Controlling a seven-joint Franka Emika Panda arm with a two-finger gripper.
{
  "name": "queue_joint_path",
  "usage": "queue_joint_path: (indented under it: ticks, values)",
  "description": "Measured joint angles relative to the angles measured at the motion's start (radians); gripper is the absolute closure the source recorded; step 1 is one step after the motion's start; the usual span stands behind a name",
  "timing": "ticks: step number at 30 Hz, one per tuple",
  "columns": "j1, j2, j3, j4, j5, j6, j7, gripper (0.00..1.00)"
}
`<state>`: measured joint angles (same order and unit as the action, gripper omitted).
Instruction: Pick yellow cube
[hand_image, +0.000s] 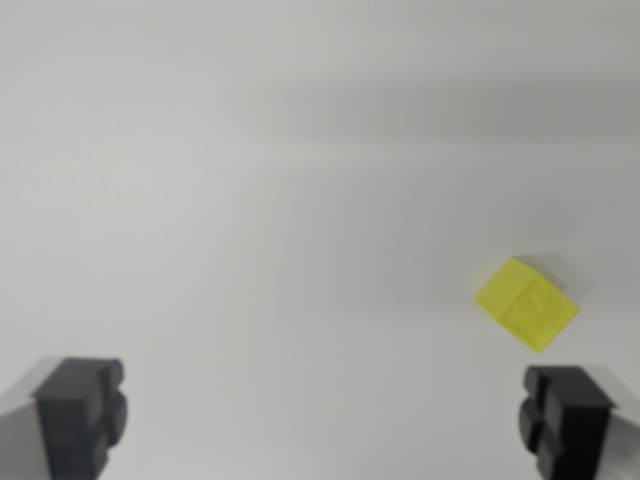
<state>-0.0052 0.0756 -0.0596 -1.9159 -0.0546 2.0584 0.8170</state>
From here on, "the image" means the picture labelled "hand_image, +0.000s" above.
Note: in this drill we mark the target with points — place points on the yellow cube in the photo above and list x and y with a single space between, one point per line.
525 307

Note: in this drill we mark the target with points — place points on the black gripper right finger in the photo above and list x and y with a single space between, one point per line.
570 420

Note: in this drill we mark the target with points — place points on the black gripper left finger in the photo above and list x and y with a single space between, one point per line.
70 415

